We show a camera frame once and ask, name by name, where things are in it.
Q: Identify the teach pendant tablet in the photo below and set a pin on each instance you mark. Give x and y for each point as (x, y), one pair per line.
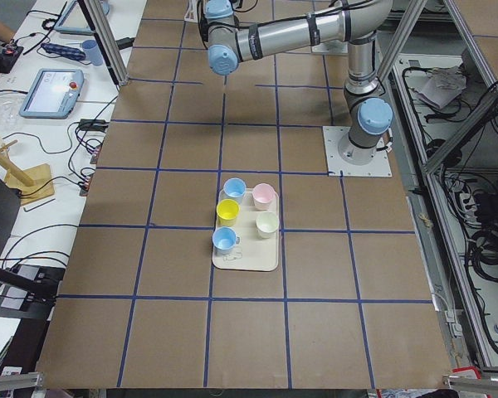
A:
(53, 94)

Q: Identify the light blue cup with handle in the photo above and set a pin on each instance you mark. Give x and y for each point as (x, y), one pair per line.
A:
(224, 239)

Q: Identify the cream plastic tray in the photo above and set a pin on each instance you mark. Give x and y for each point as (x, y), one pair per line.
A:
(252, 253)

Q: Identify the wooden mug stand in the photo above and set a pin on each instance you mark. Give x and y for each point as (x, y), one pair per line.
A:
(32, 183)

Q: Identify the yellow plastic cup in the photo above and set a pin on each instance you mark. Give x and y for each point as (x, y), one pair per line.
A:
(227, 211)

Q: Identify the pink plastic cup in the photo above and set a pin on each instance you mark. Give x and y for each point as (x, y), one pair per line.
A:
(263, 195)

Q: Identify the pale green plastic cup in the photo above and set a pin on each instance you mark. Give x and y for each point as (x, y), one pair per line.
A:
(267, 224)

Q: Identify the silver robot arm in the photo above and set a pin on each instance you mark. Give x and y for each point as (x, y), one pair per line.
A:
(345, 28)

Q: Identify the aluminium frame post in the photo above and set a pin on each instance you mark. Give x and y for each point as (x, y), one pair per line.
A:
(100, 27)

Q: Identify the light blue plastic cup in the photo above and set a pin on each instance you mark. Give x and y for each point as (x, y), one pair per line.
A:
(235, 189)

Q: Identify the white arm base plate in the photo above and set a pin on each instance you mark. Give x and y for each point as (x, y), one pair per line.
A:
(343, 159)

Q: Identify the blue cup on bench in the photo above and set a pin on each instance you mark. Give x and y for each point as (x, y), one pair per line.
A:
(92, 52)

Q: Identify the blue power strip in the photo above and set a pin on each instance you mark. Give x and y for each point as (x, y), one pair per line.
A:
(67, 52)

